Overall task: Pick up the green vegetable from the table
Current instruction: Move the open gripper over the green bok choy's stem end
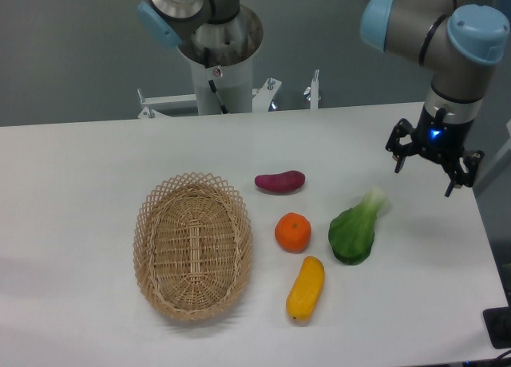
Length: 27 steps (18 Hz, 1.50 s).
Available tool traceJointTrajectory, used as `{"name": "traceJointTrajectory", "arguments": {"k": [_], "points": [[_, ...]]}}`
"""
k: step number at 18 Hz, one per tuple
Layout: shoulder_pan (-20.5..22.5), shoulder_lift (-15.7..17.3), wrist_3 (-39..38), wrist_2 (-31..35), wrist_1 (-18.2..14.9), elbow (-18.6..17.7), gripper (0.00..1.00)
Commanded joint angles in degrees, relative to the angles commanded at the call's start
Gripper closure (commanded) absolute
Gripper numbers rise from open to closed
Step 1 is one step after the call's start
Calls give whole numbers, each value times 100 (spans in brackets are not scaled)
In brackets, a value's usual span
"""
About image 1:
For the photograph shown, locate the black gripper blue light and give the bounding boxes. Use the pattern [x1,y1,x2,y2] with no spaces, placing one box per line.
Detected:
[385,106,485,197]

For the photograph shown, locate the green bok choy vegetable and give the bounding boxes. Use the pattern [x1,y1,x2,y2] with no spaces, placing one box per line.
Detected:
[327,187,387,266]

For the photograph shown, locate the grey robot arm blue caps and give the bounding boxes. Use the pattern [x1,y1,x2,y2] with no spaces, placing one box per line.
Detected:
[137,0,510,190]

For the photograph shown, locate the orange tangerine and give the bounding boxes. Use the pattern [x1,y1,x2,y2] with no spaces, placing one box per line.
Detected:
[274,212,311,253]

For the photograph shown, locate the purple sweet potato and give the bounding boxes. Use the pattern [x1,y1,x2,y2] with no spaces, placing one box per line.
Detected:
[255,170,306,194]

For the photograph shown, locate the black device at table edge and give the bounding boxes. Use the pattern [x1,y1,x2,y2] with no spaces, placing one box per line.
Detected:
[483,306,510,349]

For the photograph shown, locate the yellow mango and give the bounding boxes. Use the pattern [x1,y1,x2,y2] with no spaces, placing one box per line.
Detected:
[286,256,325,322]

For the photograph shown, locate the oval wicker basket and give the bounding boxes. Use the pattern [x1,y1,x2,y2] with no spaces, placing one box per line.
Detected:
[133,172,252,322]

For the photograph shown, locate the white metal base frame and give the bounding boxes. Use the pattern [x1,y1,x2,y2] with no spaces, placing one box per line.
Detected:
[137,69,321,119]

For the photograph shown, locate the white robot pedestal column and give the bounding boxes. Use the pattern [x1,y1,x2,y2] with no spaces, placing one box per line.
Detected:
[188,59,253,116]

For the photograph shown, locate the black cable on pedestal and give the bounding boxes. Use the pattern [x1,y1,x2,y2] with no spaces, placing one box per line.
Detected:
[208,78,230,115]

